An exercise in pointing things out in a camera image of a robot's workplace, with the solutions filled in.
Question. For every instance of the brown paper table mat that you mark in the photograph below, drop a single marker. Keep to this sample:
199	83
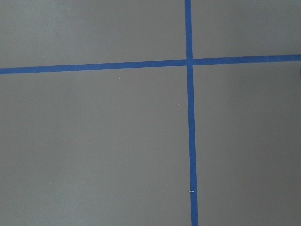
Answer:
111	147

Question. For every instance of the blue tape grid lines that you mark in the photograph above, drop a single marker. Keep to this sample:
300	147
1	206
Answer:
189	62

